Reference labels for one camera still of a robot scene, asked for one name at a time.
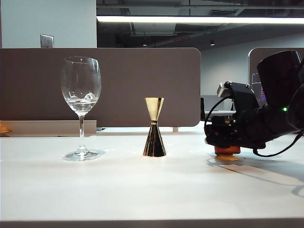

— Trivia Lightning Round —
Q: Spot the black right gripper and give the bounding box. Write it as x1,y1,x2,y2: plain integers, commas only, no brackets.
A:
204,104,295,149

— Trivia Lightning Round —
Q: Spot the small amber measuring cup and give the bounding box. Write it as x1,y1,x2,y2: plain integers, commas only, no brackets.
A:
214,145,241,156

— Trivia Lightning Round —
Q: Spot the white background desk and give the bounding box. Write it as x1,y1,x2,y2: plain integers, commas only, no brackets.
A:
204,110,237,120

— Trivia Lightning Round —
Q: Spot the clear stemmed wine glass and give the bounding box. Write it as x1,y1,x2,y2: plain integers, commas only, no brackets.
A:
61,56,103,162

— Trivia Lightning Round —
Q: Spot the wide brown desk partition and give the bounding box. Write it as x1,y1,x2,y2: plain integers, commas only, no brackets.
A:
0,47,202,128

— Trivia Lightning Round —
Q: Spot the brown partition with pale rim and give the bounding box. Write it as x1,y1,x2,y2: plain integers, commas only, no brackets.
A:
248,47,304,79

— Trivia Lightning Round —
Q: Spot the long ceiling light strip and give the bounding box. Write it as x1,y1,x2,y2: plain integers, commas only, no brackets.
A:
96,16,304,25

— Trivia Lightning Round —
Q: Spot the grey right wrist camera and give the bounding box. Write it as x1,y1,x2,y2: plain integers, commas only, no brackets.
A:
216,81,260,112

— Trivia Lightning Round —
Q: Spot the gold hourglass jigger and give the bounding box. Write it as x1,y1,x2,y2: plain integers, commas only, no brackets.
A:
142,97,167,158

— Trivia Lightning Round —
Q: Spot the grey background desk panel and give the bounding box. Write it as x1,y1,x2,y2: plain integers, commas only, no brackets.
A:
201,95,225,112

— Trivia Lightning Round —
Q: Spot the clear Ganten water bottle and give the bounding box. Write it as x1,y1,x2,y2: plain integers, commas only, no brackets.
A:
251,73,268,106

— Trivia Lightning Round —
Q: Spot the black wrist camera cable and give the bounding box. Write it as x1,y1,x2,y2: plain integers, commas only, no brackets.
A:
204,96,304,158

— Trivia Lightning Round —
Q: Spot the metal wall switch plate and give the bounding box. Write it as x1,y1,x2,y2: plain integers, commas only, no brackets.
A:
40,34,55,48

